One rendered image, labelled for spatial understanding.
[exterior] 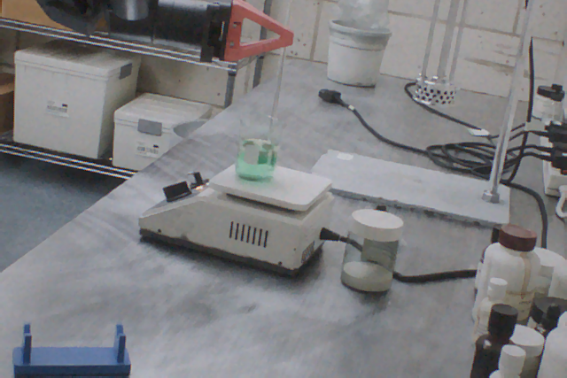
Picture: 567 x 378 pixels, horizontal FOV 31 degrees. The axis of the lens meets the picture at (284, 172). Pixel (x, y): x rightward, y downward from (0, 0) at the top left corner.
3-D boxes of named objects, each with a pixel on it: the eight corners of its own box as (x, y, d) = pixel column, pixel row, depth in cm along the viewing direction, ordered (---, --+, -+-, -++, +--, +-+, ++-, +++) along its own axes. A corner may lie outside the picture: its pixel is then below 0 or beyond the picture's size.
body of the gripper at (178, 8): (227, -7, 117) (163, -16, 117) (224, 5, 107) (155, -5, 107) (219, 48, 119) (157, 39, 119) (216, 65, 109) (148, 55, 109)
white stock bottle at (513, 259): (460, 319, 110) (480, 226, 107) (488, 305, 115) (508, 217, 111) (508, 340, 107) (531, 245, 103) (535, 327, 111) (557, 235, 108)
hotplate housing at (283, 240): (135, 237, 119) (142, 173, 116) (181, 207, 131) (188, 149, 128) (313, 286, 113) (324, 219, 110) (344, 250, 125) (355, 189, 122)
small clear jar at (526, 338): (502, 397, 94) (514, 347, 93) (476, 372, 98) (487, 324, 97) (542, 393, 96) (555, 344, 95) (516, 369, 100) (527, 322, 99)
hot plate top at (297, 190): (205, 188, 115) (205, 181, 115) (242, 164, 126) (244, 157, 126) (304, 213, 112) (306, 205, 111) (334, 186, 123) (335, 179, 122)
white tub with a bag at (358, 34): (307, 76, 223) (322, -20, 217) (339, 70, 235) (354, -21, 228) (364, 91, 216) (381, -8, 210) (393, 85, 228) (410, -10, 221)
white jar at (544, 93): (532, 111, 222) (539, 83, 220) (560, 118, 220) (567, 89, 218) (529, 117, 216) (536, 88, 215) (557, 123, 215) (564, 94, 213)
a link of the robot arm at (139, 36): (109, 1, 116) (101, 45, 114) (106, -30, 110) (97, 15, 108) (168, 10, 116) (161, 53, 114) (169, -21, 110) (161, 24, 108)
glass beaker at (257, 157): (280, 191, 116) (291, 124, 114) (234, 187, 115) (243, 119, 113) (271, 174, 122) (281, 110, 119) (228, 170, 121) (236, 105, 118)
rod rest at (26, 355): (13, 375, 85) (16, 337, 84) (11, 356, 88) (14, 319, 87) (131, 374, 88) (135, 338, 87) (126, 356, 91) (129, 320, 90)
